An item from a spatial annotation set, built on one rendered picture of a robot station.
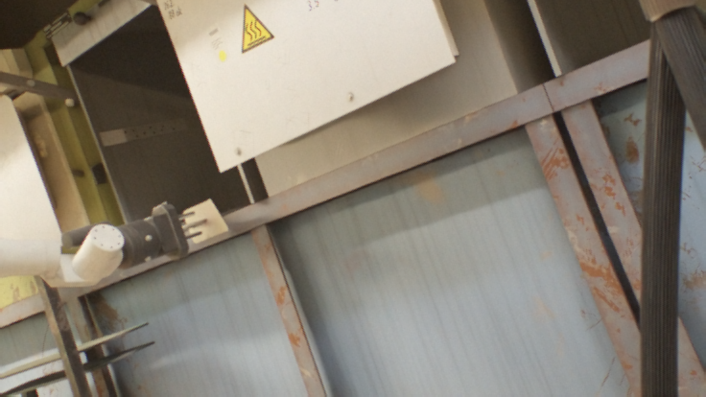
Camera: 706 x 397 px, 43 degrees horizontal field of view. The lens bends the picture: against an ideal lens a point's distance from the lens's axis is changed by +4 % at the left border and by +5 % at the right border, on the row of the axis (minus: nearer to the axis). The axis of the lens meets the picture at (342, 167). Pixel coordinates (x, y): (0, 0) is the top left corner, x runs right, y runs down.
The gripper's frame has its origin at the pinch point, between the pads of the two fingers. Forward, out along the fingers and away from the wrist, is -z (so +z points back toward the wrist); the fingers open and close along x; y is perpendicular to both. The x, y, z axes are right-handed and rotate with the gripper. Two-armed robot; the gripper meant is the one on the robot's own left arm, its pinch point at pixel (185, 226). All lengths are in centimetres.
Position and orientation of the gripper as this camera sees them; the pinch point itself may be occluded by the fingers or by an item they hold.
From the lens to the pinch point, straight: 192.5
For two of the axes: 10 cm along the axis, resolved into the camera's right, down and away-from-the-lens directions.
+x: -3.5, -9.4, 0.4
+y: -7.1, 3.0, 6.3
